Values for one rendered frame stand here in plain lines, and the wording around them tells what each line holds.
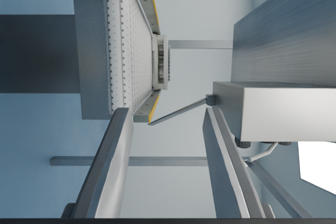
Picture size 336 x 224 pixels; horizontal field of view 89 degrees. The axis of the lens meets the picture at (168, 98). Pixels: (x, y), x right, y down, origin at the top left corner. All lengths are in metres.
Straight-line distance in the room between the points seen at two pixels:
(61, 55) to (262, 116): 0.49
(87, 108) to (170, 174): 3.54
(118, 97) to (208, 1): 4.34
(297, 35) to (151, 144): 3.42
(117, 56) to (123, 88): 0.06
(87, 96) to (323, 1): 0.54
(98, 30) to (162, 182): 3.68
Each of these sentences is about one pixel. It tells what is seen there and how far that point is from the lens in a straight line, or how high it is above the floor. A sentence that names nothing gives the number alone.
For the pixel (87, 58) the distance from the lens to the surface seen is 0.39.
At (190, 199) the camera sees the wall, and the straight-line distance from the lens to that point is 4.07.
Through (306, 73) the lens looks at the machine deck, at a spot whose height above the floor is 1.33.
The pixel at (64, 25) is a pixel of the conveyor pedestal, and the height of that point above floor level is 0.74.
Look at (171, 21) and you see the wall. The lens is 4.25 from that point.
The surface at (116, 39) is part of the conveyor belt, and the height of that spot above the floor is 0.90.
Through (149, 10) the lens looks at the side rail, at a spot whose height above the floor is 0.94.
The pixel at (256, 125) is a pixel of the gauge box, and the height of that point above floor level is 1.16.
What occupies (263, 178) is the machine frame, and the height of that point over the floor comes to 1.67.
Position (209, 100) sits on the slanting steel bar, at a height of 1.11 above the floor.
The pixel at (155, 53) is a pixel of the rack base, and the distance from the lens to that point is 0.78.
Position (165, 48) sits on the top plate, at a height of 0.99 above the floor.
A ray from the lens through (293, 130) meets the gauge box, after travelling 0.40.
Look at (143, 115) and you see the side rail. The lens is 0.34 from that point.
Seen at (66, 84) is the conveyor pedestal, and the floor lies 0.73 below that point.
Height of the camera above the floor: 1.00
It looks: level
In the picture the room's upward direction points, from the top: 90 degrees clockwise
